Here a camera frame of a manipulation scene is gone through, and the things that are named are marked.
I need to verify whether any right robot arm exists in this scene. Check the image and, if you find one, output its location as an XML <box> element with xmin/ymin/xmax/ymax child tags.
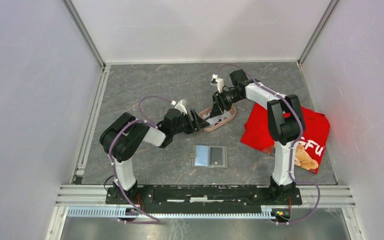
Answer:
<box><xmin>209</xmin><ymin>69</ymin><xmax>305</xmax><ymax>204</ymax></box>

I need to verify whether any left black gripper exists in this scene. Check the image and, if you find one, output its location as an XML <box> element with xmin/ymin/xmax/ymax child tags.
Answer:
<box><xmin>171</xmin><ymin>108</ymin><xmax>210</xmax><ymax>135</ymax></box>

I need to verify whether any aluminium frame rail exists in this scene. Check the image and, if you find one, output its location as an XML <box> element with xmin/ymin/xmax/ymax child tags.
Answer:
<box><xmin>56</xmin><ymin>185</ymin><xmax>356</xmax><ymax>220</ymax></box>

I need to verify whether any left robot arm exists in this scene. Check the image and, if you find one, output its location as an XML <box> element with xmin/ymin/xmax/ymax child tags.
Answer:
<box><xmin>99</xmin><ymin>108</ymin><xmax>210</xmax><ymax>204</ymax></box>

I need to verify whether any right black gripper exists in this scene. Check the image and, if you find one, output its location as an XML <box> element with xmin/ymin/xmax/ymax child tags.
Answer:
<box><xmin>209</xmin><ymin>88</ymin><xmax>244</xmax><ymax>118</ymax></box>

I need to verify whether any red printed t-shirt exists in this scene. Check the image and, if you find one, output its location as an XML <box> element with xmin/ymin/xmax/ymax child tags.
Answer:
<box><xmin>240</xmin><ymin>103</ymin><xmax>330</xmax><ymax>174</ymax></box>

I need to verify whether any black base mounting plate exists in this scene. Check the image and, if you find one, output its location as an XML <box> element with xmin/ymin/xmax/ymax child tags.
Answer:
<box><xmin>105</xmin><ymin>184</ymin><xmax>303</xmax><ymax>214</ymax></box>

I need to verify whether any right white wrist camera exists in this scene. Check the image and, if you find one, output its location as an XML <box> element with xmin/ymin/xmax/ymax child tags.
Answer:
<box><xmin>210</xmin><ymin>74</ymin><xmax>225</xmax><ymax>94</ymax></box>

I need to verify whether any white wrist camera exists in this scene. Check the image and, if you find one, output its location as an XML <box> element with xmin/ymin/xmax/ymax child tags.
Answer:
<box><xmin>210</xmin><ymin>74</ymin><xmax>225</xmax><ymax>94</ymax></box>
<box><xmin>171</xmin><ymin>99</ymin><xmax>188</xmax><ymax>115</ymax></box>

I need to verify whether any grey card holder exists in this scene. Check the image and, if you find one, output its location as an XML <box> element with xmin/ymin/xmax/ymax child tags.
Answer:
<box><xmin>189</xmin><ymin>145</ymin><xmax>228</xmax><ymax>168</ymax></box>

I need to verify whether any pink oval tray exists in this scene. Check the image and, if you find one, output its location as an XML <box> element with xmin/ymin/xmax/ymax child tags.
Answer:
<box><xmin>198</xmin><ymin>105</ymin><xmax>237</xmax><ymax>132</ymax></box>

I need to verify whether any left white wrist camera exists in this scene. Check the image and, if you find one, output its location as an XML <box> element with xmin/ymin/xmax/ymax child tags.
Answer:
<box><xmin>171</xmin><ymin>99</ymin><xmax>188</xmax><ymax>115</ymax></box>

